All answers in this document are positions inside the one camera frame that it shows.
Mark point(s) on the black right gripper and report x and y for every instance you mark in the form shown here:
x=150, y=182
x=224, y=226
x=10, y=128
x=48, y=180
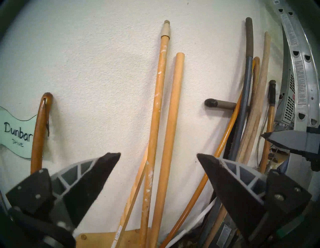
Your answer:
x=313, y=145

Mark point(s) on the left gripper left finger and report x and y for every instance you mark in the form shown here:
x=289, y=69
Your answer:
x=75, y=185

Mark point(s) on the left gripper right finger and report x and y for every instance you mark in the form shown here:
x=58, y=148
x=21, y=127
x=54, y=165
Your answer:
x=240, y=190

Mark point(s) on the thick plain wooden dowel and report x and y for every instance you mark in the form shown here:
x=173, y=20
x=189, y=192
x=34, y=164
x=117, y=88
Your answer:
x=170, y=125

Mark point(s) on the paint-speckled pole with threaded tip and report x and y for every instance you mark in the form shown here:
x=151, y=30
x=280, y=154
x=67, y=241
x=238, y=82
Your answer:
x=156, y=112

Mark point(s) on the grey vented unit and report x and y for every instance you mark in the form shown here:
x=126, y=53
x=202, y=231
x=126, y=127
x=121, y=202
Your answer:
x=287, y=102

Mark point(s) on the green and black power tool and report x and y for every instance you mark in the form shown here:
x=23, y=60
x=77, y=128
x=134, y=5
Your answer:
x=225, y=232

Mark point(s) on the thin flat wooden slat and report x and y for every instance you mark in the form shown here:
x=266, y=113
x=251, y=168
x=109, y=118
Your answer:
x=132, y=195

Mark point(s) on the white plastic pipe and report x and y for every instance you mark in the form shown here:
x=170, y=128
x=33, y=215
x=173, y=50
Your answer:
x=192, y=225

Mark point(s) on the small plywood board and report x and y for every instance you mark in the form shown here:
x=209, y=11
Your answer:
x=100, y=238

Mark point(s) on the blue shaft with grey grip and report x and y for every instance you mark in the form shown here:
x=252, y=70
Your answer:
x=246, y=87

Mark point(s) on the green Dunbar Drive sign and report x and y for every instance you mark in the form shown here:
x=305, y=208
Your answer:
x=17, y=135

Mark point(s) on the aluminium ladder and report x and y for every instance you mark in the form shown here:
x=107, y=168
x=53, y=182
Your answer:
x=300, y=62

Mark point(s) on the grey wall hook bar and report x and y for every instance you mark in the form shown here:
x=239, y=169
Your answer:
x=220, y=103

